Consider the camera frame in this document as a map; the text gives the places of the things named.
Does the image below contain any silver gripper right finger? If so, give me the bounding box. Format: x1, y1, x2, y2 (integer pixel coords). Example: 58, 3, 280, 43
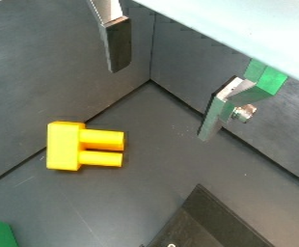
197, 76, 256, 142

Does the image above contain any yellow three prong object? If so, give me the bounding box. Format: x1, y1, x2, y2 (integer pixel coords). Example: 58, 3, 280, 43
46, 122, 125, 171

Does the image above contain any black curved fixture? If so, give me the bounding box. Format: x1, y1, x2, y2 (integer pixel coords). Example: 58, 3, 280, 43
145, 184, 275, 247

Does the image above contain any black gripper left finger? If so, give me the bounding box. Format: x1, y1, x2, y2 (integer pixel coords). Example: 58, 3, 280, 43
86, 0, 130, 73

